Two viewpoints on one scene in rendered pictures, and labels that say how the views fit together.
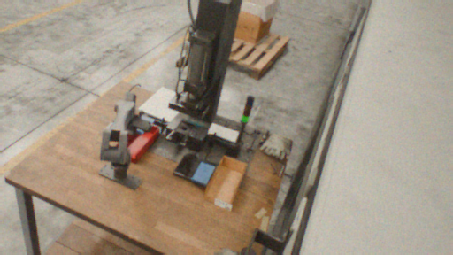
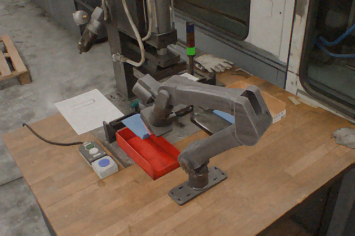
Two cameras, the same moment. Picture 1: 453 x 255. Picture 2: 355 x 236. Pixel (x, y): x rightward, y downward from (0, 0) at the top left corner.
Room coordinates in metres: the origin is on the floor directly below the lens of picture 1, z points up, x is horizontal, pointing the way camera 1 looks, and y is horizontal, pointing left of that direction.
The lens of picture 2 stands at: (0.75, 0.91, 1.75)
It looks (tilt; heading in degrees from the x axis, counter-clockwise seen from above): 35 degrees down; 306
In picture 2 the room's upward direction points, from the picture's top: 4 degrees counter-clockwise
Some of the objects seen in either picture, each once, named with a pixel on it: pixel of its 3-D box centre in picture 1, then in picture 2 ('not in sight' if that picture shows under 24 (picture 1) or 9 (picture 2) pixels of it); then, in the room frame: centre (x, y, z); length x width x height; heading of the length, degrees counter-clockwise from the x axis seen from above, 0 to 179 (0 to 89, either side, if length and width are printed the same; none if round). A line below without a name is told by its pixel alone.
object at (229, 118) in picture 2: (203, 172); (232, 113); (1.26, -0.18, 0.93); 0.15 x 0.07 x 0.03; 161
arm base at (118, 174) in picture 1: (120, 171); (198, 177); (1.19, 0.20, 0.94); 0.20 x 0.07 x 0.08; 70
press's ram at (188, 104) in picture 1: (196, 82); (147, 37); (1.59, -0.10, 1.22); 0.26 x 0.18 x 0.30; 160
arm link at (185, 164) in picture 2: (120, 158); (194, 160); (1.20, 0.20, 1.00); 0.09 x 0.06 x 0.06; 90
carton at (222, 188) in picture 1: (226, 181); (252, 103); (1.23, -0.29, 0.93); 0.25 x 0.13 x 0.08; 160
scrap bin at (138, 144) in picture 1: (137, 141); (147, 148); (1.43, 0.15, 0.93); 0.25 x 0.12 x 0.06; 160
